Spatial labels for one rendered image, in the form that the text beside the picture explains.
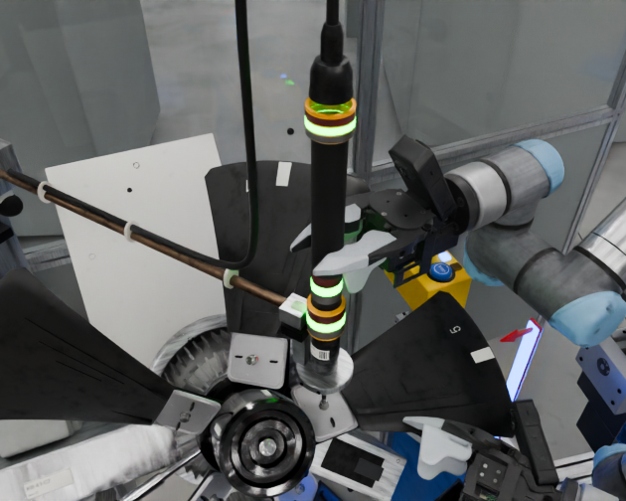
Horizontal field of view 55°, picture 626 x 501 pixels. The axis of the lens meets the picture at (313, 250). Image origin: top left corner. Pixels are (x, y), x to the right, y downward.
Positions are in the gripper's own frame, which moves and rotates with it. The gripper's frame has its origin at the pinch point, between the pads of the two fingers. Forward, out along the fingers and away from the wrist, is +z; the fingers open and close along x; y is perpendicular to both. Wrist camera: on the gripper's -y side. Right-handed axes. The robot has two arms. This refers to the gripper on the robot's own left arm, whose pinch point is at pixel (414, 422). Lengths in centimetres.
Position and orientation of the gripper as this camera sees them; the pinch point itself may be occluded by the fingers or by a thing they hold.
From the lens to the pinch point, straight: 82.8
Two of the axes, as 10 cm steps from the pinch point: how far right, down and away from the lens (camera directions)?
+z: -8.7, -3.2, 3.8
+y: -4.9, 6.5, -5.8
